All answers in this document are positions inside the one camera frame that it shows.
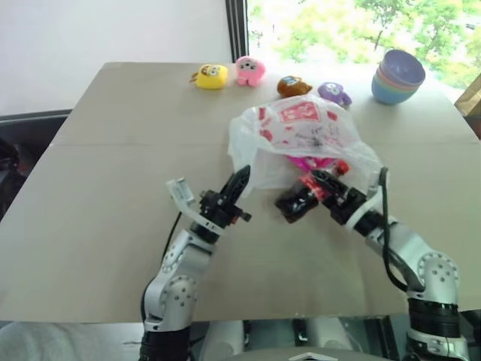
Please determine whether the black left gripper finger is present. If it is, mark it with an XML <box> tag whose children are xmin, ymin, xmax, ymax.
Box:
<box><xmin>229</xmin><ymin>166</ymin><xmax>253</xmax><ymax>207</ymax></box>
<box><xmin>220</xmin><ymin>165</ymin><xmax>249</xmax><ymax>201</ymax></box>

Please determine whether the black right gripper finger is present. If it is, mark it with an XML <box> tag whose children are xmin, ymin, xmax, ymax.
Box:
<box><xmin>309</xmin><ymin>169</ymin><xmax>333</xmax><ymax>199</ymax></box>
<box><xmin>318</xmin><ymin>168</ymin><xmax>350</xmax><ymax>198</ymax></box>

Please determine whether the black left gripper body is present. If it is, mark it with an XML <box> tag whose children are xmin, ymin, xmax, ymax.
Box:
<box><xmin>198</xmin><ymin>190</ymin><xmax>253</xmax><ymax>229</ymax></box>

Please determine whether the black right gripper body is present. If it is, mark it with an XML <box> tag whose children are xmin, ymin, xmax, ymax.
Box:
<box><xmin>321</xmin><ymin>187</ymin><xmax>368</xmax><ymax>226</ymax></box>

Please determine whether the cola bottle with red label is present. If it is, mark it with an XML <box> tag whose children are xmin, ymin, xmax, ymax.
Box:
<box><xmin>274</xmin><ymin>159</ymin><xmax>352</xmax><ymax>224</ymax></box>

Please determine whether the white red-printed plastic bag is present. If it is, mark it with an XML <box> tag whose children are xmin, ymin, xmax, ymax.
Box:
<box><xmin>228</xmin><ymin>94</ymin><xmax>385</xmax><ymax>199</ymax></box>

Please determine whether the pink snack packet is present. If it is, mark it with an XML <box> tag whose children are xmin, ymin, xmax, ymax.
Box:
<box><xmin>286</xmin><ymin>153</ymin><xmax>336</xmax><ymax>171</ymax></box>

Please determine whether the purple plush toy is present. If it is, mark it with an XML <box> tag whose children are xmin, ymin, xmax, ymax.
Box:
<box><xmin>317</xmin><ymin>81</ymin><xmax>354</xmax><ymax>107</ymax></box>

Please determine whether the brown plush toy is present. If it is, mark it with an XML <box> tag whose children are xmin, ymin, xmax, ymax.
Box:
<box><xmin>277</xmin><ymin>75</ymin><xmax>314</xmax><ymax>99</ymax></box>

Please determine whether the blue plastic bowl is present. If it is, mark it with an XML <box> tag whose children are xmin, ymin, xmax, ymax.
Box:
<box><xmin>371</xmin><ymin>74</ymin><xmax>418</xmax><ymax>107</ymax></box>

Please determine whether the yellow plush toy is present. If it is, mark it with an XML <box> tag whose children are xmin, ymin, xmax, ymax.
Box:
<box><xmin>188</xmin><ymin>63</ymin><xmax>230</xmax><ymax>91</ymax></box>

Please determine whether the pink plush toy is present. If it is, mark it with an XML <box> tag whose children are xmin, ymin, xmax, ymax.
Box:
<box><xmin>234</xmin><ymin>55</ymin><xmax>268</xmax><ymax>88</ymax></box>

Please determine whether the green plastic bowl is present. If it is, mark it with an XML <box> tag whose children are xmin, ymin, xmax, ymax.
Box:
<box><xmin>374</xmin><ymin>71</ymin><xmax>420</xmax><ymax>95</ymax></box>

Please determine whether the pink plastic bowl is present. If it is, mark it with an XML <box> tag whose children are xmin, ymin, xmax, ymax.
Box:
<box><xmin>375</xmin><ymin>64</ymin><xmax>422</xmax><ymax>91</ymax></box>

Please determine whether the purple plastic bowl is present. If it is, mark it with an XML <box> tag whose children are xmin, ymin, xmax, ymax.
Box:
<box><xmin>380</xmin><ymin>49</ymin><xmax>427</xmax><ymax>86</ymax></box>

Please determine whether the silver robot torso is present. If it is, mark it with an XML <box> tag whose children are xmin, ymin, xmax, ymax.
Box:
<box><xmin>191</xmin><ymin>317</ymin><xmax>411</xmax><ymax>361</ymax></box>

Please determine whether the brown cardboard box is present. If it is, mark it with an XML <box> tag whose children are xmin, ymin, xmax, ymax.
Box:
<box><xmin>454</xmin><ymin>71</ymin><xmax>481</xmax><ymax>114</ymax></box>

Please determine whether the grey fabric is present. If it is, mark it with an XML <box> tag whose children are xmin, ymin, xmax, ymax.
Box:
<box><xmin>0</xmin><ymin>320</ymin><xmax>146</xmax><ymax>361</ymax></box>

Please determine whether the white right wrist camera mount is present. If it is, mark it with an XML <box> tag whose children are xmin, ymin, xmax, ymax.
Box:
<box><xmin>344</xmin><ymin>168</ymin><xmax>389</xmax><ymax>231</ymax></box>

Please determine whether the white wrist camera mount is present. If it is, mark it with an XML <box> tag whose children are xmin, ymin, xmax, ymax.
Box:
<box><xmin>166</xmin><ymin>178</ymin><xmax>227</xmax><ymax>236</ymax></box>
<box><xmin>344</xmin><ymin>168</ymin><xmax>389</xmax><ymax>231</ymax></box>

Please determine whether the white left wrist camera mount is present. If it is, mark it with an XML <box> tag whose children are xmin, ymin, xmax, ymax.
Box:
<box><xmin>166</xmin><ymin>178</ymin><xmax>227</xmax><ymax>236</ymax></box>

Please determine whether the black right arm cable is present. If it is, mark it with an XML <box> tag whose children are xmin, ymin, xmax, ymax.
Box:
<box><xmin>377</xmin><ymin>166</ymin><xmax>426</xmax><ymax>293</ymax></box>

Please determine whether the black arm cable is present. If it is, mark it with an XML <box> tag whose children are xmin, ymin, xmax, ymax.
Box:
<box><xmin>162</xmin><ymin>211</ymin><xmax>183</xmax><ymax>266</ymax></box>
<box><xmin>377</xmin><ymin>166</ymin><xmax>426</xmax><ymax>293</ymax></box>

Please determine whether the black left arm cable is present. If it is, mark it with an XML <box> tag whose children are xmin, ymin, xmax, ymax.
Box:
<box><xmin>162</xmin><ymin>211</ymin><xmax>183</xmax><ymax>266</ymax></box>

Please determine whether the dark window frame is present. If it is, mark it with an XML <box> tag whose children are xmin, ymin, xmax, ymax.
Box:
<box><xmin>224</xmin><ymin>0</ymin><xmax>250</xmax><ymax>64</ymax></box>

